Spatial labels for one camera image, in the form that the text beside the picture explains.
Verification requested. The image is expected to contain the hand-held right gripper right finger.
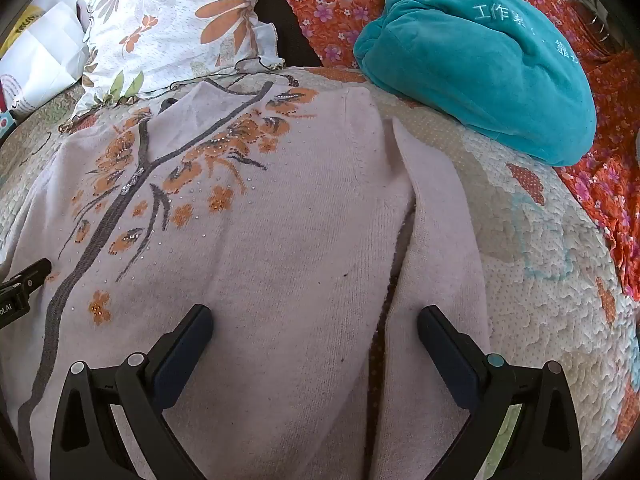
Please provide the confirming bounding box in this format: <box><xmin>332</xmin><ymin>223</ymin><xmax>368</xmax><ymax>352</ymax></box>
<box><xmin>417</xmin><ymin>305</ymin><xmax>584</xmax><ymax>480</ymax></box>

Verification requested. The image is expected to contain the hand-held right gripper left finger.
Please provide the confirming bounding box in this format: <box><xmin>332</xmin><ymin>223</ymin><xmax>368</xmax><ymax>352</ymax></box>
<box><xmin>50</xmin><ymin>304</ymin><xmax>214</xmax><ymax>480</ymax></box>

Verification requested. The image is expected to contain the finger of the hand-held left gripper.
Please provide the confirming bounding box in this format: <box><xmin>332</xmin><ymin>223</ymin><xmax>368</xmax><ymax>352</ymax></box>
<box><xmin>0</xmin><ymin>258</ymin><xmax>54</xmax><ymax>292</ymax></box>

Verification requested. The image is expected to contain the white cloth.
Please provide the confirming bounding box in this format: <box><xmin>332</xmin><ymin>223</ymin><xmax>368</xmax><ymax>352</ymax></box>
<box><xmin>0</xmin><ymin>79</ymin><xmax>493</xmax><ymax>480</ymax></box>

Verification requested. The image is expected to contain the quilted patchwork bedspread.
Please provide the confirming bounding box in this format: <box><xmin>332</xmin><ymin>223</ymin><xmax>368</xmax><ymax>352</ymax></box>
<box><xmin>0</xmin><ymin>66</ymin><xmax>640</xmax><ymax>480</ymax></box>

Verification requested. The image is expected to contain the orange floral bedsheet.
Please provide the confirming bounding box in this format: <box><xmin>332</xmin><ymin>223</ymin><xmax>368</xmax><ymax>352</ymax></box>
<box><xmin>257</xmin><ymin>0</ymin><xmax>640</xmax><ymax>297</ymax></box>

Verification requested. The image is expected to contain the yellow package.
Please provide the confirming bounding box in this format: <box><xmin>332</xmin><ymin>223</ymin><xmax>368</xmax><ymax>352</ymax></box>
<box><xmin>0</xmin><ymin>5</ymin><xmax>47</xmax><ymax>61</ymax></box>

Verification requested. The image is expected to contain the teal velvet garment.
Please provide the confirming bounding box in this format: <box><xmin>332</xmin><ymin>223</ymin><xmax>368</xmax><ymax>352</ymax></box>
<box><xmin>353</xmin><ymin>0</ymin><xmax>599</xmax><ymax>168</ymax></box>

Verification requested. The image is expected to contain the white floral pillow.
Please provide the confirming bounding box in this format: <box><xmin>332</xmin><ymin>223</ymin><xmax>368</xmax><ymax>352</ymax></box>
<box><xmin>59</xmin><ymin>0</ymin><xmax>286</xmax><ymax>133</ymax></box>

